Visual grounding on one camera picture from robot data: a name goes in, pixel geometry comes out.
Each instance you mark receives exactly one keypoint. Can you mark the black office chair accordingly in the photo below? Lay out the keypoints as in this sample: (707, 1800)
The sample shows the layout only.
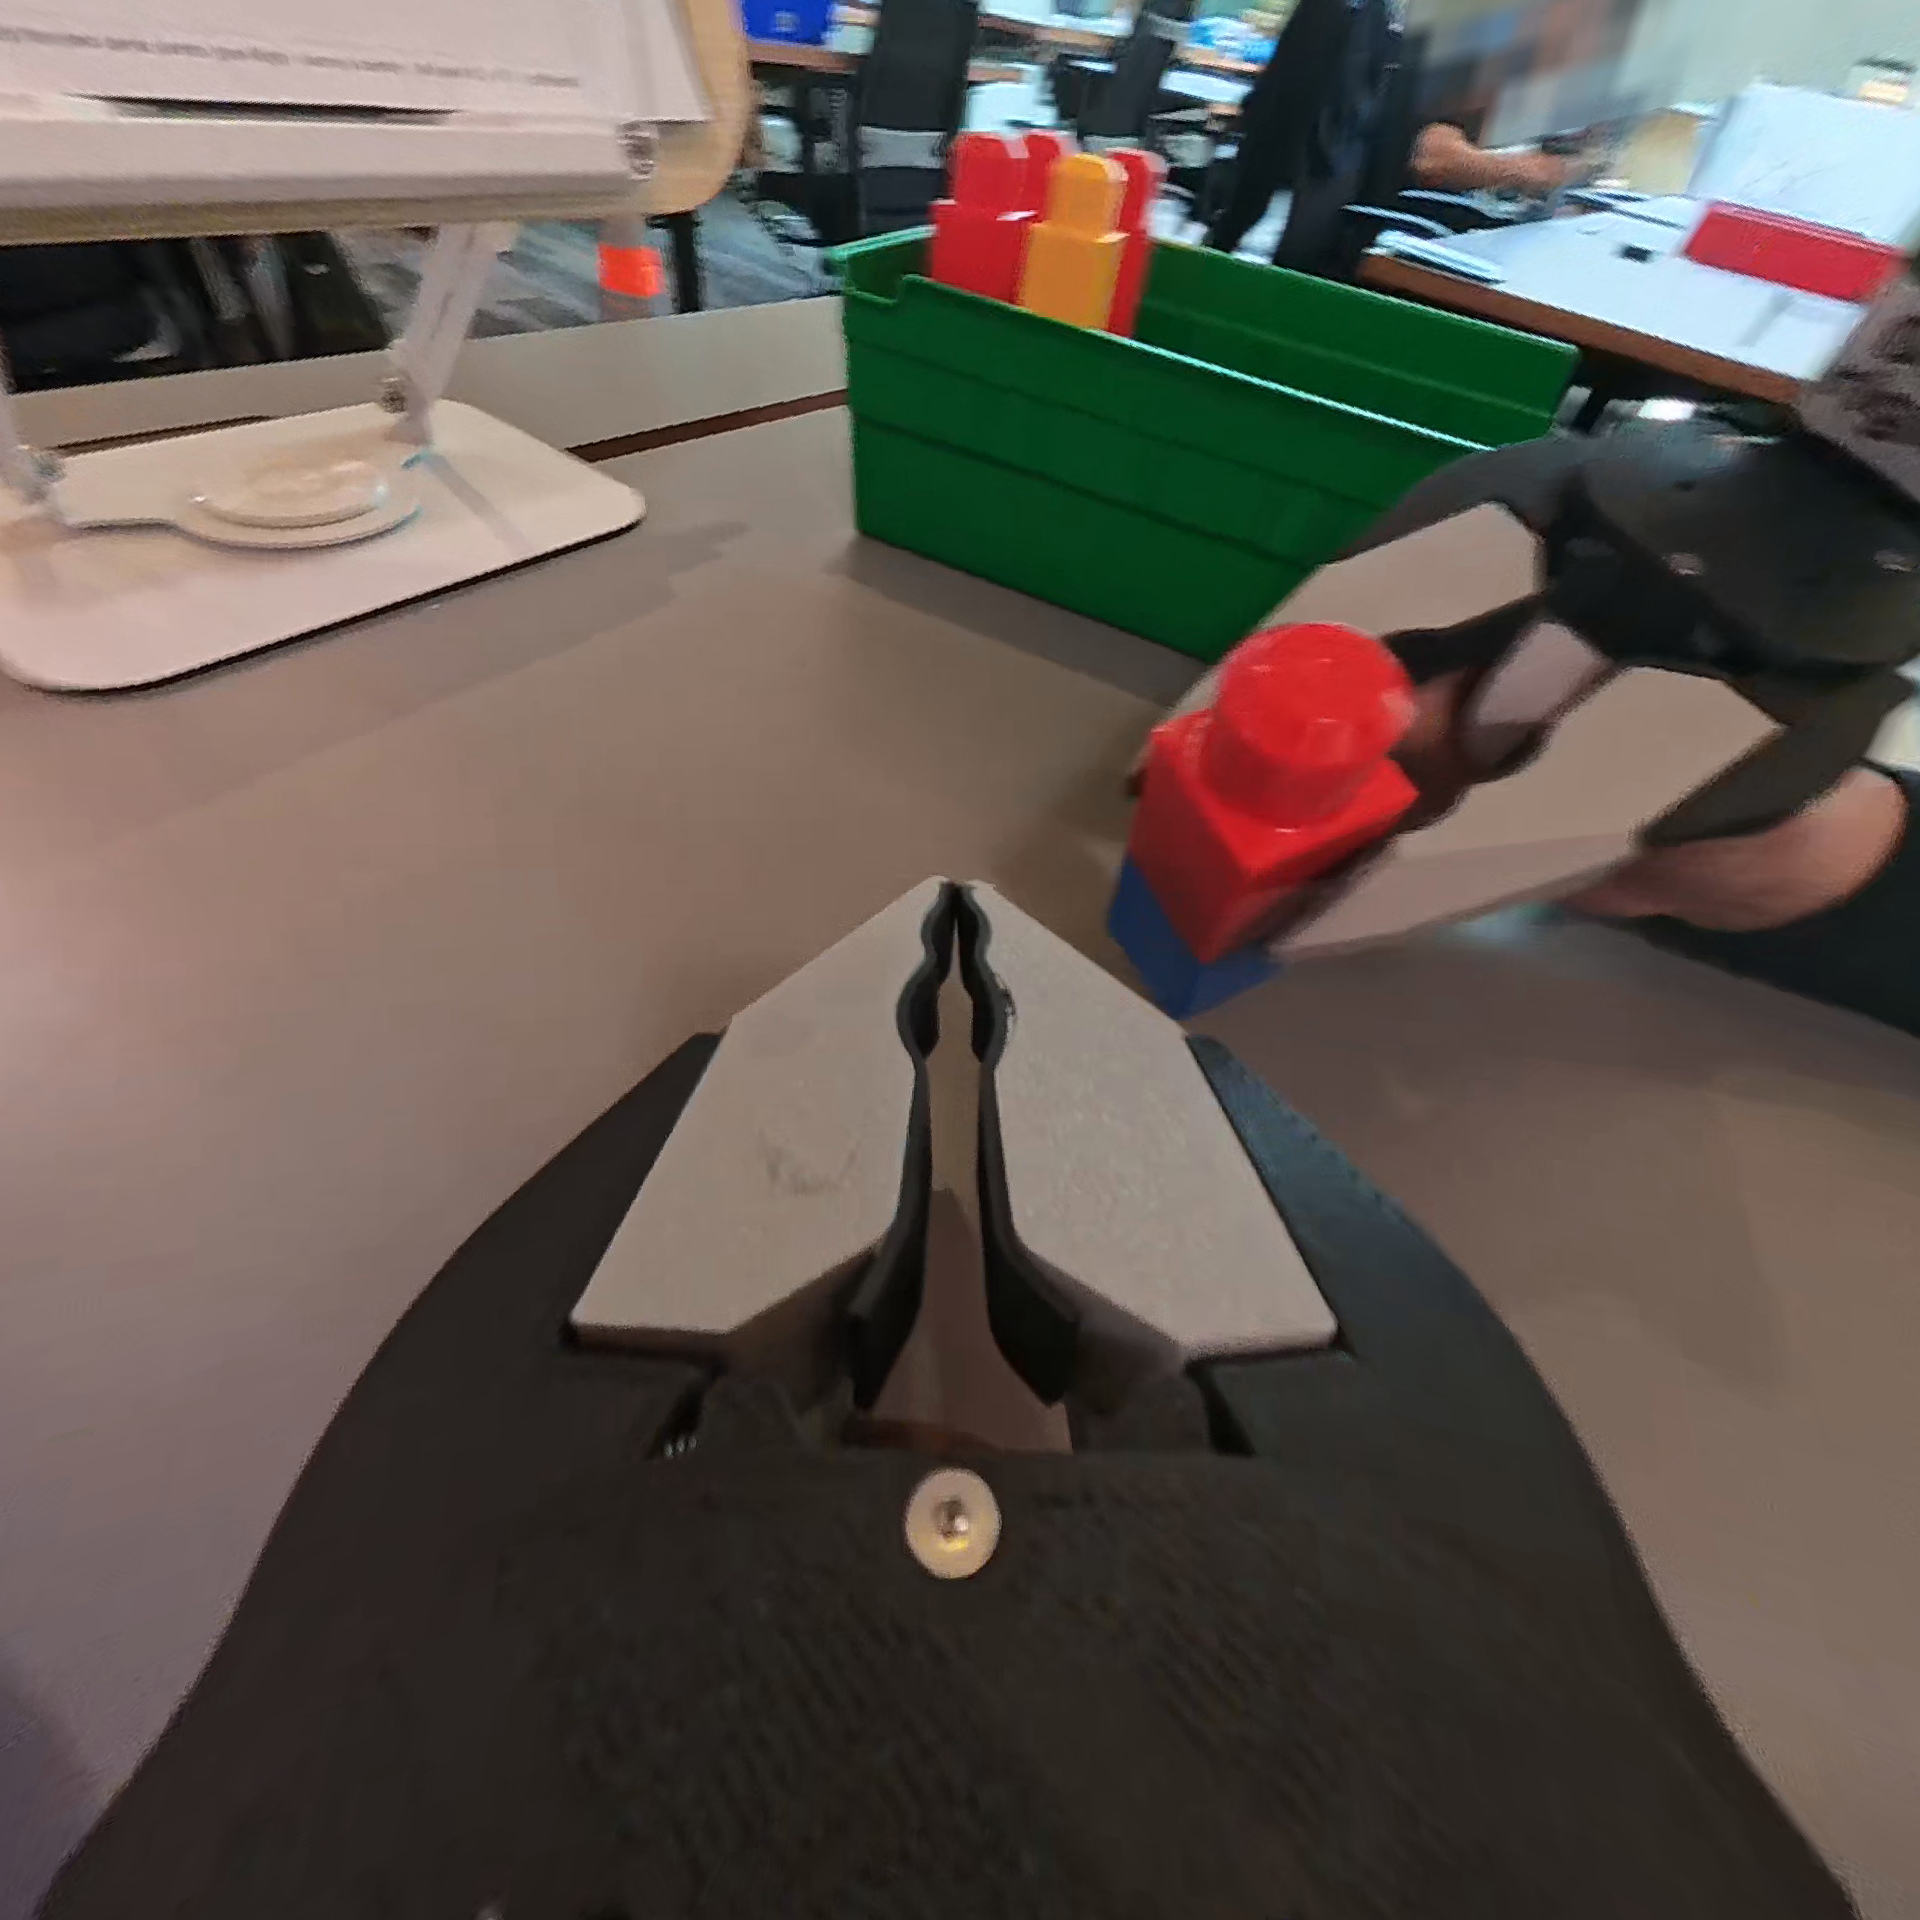
(900, 93)

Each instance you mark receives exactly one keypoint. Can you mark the red plastic bin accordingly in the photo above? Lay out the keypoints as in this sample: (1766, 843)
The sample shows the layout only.
(1794, 249)

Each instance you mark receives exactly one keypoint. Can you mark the laminated instruction sheet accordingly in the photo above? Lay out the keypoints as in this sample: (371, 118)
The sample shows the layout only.
(300, 46)

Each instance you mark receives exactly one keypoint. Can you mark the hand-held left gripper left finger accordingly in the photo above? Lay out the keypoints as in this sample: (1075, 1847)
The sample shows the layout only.
(767, 1201)

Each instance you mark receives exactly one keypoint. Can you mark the green plastic bin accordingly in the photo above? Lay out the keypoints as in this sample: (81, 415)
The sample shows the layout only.
(1200, 451)

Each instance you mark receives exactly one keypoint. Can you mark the yellow mega block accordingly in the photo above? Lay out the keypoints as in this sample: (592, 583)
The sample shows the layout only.
(1081, 256)

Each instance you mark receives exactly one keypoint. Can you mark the orange traffic cone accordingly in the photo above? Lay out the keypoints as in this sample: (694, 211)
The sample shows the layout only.
(631, 271)

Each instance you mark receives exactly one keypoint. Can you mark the blue plastic bin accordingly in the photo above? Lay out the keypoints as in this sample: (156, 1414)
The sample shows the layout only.
(787, 20)

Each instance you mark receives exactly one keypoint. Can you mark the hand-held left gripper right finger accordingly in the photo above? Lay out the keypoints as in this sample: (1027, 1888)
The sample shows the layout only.
(1155, 1201)

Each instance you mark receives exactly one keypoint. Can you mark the wooden document stand white base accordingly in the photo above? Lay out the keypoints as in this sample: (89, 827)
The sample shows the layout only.
(450, 557)

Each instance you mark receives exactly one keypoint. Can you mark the person's right forearm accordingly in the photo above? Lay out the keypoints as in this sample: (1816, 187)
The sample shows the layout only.
(1867, 957)

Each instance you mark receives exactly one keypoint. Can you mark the blue mega block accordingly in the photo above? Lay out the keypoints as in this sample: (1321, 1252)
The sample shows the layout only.
(1187, 957)

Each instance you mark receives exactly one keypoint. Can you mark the wooden office desk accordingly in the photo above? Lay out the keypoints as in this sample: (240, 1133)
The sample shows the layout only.
(1591, 301)

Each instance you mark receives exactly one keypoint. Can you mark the person's right hand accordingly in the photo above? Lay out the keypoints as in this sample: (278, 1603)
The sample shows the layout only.
(1772, 856)

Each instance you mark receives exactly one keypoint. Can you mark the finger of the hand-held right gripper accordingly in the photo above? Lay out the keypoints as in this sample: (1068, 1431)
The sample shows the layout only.
(1591, 781)
(1441, 572)

